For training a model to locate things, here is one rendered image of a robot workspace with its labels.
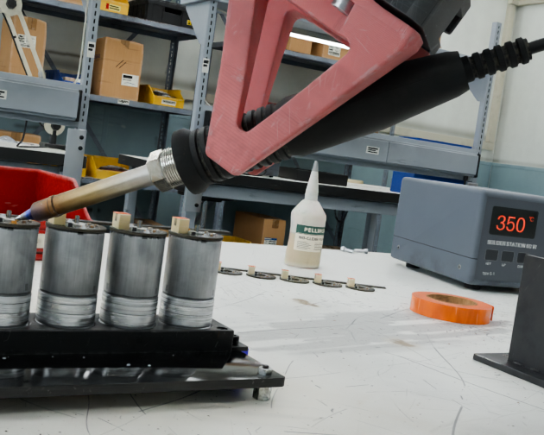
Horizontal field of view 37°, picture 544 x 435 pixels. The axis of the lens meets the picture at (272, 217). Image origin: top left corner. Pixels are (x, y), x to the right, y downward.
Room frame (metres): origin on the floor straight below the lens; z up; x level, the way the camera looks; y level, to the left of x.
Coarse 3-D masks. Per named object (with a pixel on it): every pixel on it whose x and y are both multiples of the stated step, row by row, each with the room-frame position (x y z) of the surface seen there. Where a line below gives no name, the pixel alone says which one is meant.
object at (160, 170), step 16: (160, 160) 0.30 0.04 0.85; (112, 176) 0.31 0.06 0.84; (128, 176) 0.30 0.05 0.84; (144, 176) 0.30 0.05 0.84; (160, 176) 0.30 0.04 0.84; (176, 176) 0.30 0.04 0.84; (64, 192) 0.31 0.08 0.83; (80, 192) 0.31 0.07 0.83; (96, 192) 0.30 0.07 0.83; (112, 192) 0.30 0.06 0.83; (128, 192) 0.30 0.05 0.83; (32, 208) 0.31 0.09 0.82; (48, 208) 0.31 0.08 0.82; (64, 208) 0.31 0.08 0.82; (80, 208) 0.31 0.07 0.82
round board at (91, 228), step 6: (48, 222) 0.33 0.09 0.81; (66, 222) 0.33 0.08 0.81; (54, 228) 0.33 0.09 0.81; (60, 228) 0.33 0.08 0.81; (66, 228) 0.33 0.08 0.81; (72, 228) 0.33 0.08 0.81; (78, 228) 0.33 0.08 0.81; (90, 228) 0.33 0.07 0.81; (96, 228) 0.34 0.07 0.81; (102, 228) 0.34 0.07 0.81
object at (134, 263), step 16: (112, 240) 0.35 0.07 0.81; (128, 240) 0.34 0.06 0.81; (144, 240) 0.34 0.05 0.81; (160, 240) 0.35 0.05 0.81; (112, 256) 0.34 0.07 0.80; (128, 256) 0.34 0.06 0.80; (144, 256) 0.34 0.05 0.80; (160, 256) 0.35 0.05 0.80; (112, 272) 0.34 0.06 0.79; (128, 272) 0.34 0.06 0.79; (144, 272) 0.34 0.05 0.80; (160, 272) 0.35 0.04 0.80; (112, 288) 0.34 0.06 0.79; (128, 288) 0.34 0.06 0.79; (144, 288) 0.34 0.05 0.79; (112, 304) 0.34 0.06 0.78; (128, 304) 0.34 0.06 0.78; (144, 304) 0.34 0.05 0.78; (112, 320) 0.34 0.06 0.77; (128, 320) 0.34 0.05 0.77; (144, 320) 0.34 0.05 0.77
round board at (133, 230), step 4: (112, 228) 0.35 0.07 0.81; (116, 228) 0.35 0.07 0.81; (132, 228) 0.34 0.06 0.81; (136, 228) 0.34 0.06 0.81; (148, 228) 0.36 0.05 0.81; (152, 228) 0.36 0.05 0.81; (120, 232) 0.34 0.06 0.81; (124, 232) 0.34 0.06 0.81; (128, 232) 0.34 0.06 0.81; (132, 232) 0.34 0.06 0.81; (136, 232) 0.34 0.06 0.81; (140, 232) 0.34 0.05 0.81; (152, 232) 0.35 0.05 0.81; (156, 232) 0.35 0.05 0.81; (160, 232) 0.35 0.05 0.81; (164, 232) 0.35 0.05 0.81; (152, 236) 0.34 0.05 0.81; (156, 236) 0.34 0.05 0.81; (160, 236) 0.35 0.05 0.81
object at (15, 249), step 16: (0, 240) 0.31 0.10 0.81; (16, 240) 0.31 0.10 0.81; (32, 240) 0.32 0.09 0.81; (0, 256) 0.31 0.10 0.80; (16, 256) 0.31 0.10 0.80; (32, 256) 0.32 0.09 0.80; (0, 272) 0.31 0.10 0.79; (16, 272) 0.31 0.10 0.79; (32, 272) 0.32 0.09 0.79; (0, 288) 0.31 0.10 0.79; (16, 288) 0.32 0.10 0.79; (0, 304) 0.31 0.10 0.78; (16, 304) 0.32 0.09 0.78; (0, 320) 0.31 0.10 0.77; (16, 320) 0.32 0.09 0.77
